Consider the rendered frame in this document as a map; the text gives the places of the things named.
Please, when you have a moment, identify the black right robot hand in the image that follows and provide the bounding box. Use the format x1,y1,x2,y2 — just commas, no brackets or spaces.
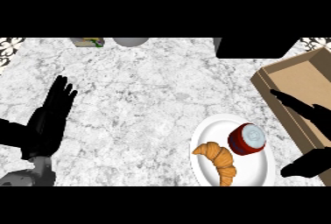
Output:
269,88,331,179

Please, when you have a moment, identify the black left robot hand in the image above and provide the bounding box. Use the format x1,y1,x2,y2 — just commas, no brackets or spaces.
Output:
0,74,78,161

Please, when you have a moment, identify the brown cardboard box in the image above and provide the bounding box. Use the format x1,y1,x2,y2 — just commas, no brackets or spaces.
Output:
250,45,331,187

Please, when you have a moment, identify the red can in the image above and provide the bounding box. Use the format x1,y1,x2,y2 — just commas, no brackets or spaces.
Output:
226,122,268,157

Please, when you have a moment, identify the white plate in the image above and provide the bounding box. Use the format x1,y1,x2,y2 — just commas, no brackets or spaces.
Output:
189,113,276,187

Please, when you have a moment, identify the black appliance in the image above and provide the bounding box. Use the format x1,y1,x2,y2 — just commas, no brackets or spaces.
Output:
211,38,302,60

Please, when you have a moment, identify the golden croissant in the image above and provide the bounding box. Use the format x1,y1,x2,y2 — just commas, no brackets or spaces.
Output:
191,141,238,187

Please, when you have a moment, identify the small colourful packet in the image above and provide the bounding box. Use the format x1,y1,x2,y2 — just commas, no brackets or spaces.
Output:
70,38,106,48

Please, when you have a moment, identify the grey round bowl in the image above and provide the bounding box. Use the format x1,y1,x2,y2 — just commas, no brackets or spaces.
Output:
112,38,151,48

